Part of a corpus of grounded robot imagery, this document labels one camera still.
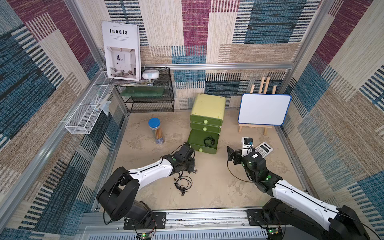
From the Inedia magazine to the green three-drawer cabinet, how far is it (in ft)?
1.29

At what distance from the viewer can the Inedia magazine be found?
2.49 ft

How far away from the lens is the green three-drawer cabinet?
906 mm
